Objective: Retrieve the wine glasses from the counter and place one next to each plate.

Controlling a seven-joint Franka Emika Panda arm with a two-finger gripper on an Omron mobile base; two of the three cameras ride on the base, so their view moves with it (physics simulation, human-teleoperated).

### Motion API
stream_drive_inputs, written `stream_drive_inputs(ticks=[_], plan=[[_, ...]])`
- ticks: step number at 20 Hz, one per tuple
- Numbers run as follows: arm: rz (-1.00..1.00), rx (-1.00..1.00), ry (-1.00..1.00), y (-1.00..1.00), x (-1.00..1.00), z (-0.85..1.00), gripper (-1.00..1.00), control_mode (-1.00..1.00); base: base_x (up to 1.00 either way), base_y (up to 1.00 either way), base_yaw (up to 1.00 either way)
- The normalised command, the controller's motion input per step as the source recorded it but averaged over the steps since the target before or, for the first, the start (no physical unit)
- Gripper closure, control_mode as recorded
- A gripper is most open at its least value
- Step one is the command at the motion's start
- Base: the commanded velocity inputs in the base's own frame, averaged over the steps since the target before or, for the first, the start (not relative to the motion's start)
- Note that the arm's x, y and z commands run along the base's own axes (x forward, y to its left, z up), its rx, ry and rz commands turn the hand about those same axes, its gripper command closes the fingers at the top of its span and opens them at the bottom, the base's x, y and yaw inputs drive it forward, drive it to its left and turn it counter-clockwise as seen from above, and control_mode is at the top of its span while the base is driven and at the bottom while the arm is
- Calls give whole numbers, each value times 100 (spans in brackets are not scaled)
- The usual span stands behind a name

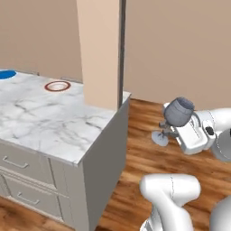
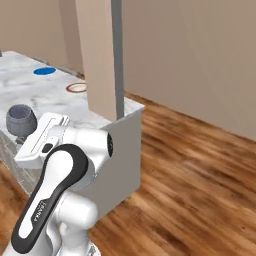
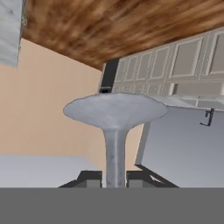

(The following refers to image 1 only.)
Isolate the grey shallow drawer front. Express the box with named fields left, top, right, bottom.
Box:
left=0, top=142, right=57, bottom=189

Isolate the blue plate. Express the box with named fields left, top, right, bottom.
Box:
left=0, top=69, right=18, bottom=80

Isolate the grey island cabinet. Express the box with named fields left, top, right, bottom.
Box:
left=0, top=93, right=132, bottom=231

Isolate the grey wine glass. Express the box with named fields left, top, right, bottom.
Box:
left=151, top=96, right=196, bottom=148

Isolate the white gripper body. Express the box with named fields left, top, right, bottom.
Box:
left=171, top=119, right=209, bottom=156

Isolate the white plate with red rim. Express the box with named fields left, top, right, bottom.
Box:
left=43, top=79, right=72, bottom=93

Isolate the grey deep drawer front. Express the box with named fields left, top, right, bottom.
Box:
left=1, top=174, right=63, bottom=220

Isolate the silver drawer handle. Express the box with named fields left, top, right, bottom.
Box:
left=2, top=155, right=30, bottom=170
left=16, top=191, right=41, bottom=207

